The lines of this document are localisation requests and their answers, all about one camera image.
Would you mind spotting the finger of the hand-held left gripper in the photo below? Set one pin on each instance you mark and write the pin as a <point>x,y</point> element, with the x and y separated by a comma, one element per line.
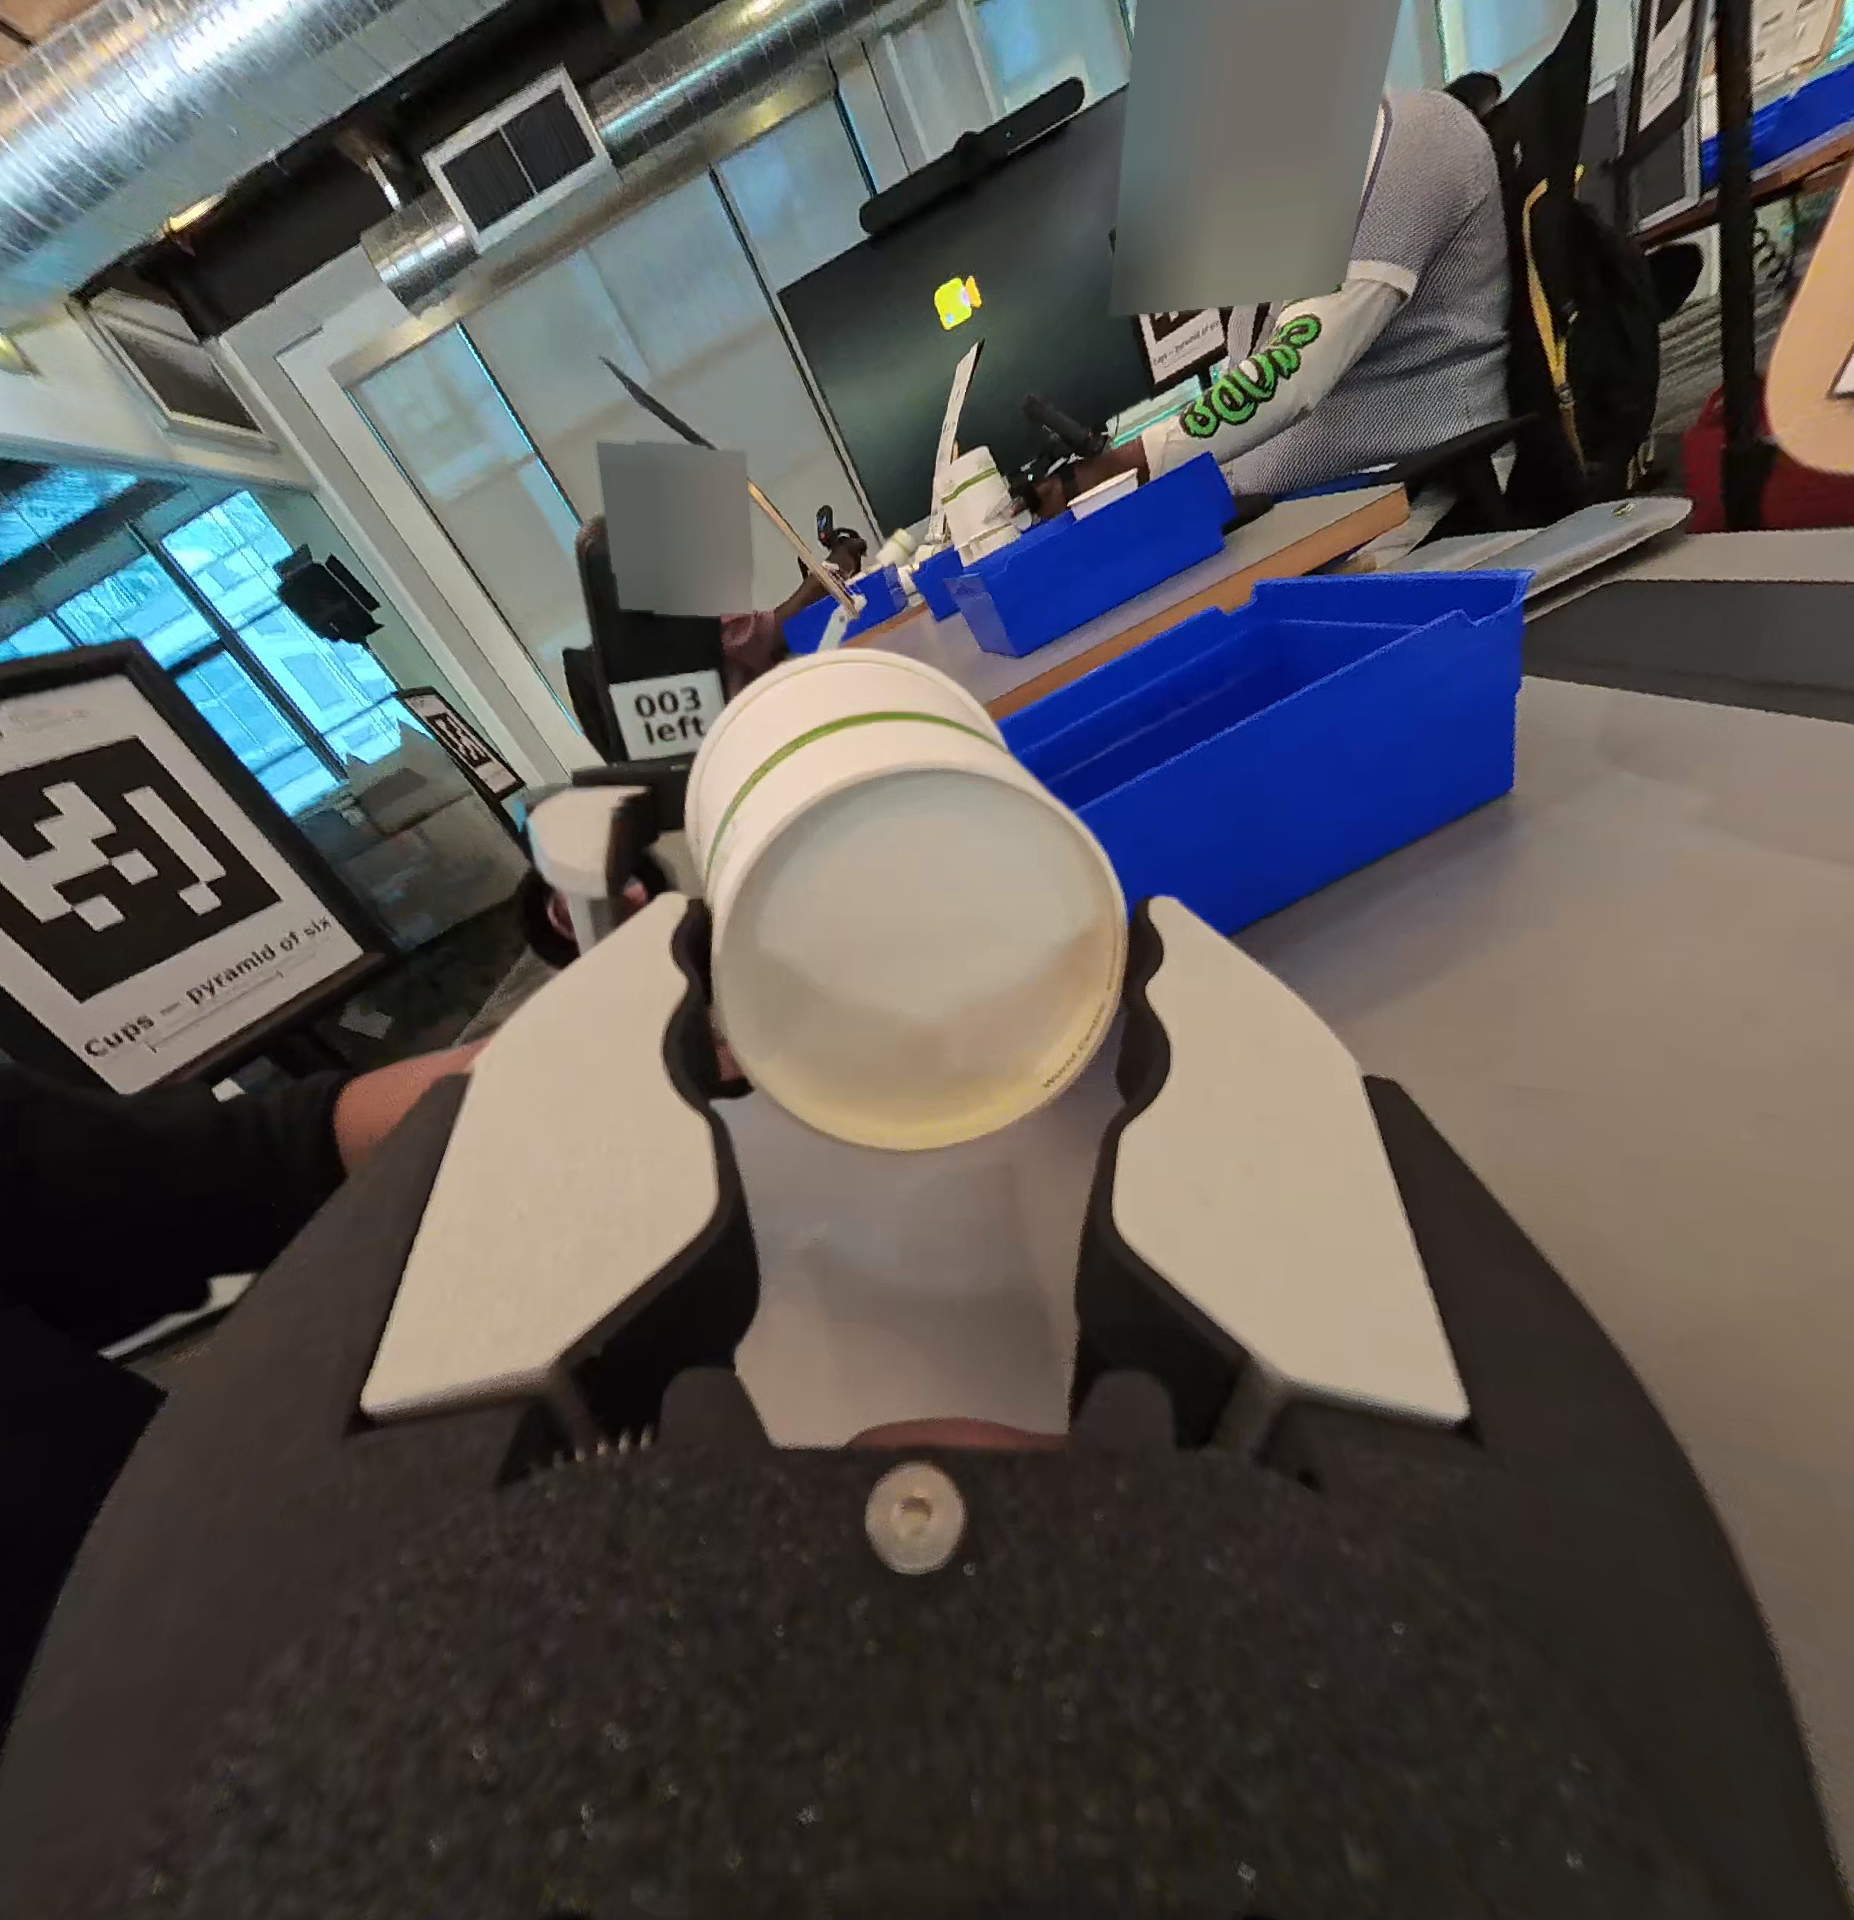
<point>591,841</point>

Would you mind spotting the black wall screen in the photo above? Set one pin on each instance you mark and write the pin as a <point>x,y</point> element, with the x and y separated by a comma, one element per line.
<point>942,390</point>

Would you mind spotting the framed marker sign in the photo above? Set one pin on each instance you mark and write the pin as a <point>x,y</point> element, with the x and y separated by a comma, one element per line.
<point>463,743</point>
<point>102,870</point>

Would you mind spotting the red bag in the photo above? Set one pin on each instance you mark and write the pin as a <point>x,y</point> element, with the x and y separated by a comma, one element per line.
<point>1811,488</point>

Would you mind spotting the person's left black sleeve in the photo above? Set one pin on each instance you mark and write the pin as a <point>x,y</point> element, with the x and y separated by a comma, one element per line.
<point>119,1200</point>

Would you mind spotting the stack of white paper cups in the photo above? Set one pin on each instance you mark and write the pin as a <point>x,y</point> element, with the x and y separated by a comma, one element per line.
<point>975,504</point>

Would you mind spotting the person's left forearm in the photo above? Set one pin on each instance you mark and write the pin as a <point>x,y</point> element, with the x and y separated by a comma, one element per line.
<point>402,1104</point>

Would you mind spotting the ceiling air vent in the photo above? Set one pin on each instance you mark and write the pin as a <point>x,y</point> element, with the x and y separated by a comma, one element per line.
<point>515,158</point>

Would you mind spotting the white paper cup green band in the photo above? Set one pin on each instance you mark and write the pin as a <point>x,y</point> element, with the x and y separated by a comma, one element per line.
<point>914,959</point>

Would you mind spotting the black video bar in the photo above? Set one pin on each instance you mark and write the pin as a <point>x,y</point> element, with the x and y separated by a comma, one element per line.
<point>972,151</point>

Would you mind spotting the black studio light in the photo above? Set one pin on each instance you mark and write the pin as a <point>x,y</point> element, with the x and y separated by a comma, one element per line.
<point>326,592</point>

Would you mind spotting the blue plastic bin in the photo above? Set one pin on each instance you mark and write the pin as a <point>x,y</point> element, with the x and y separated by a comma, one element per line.
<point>1798,143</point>
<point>940,584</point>
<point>1317,780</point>
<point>1078,584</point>
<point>846,615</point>

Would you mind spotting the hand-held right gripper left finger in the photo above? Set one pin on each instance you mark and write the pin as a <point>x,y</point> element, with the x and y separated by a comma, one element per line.
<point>553,1200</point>

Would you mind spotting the grey metal tray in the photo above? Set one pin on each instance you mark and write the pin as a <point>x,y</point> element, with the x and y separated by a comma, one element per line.
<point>1556,541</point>

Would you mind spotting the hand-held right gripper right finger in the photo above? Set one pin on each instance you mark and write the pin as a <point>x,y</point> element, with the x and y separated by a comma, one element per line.
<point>1287,1200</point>

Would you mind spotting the wooden instruction board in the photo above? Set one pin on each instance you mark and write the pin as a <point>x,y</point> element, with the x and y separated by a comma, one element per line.
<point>1827,346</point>

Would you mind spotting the black pole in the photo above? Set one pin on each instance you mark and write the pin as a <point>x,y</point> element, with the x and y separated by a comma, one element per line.
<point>1742,300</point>

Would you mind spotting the silver air duct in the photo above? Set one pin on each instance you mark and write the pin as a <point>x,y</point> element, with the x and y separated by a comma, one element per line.
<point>687,91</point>
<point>148,105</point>

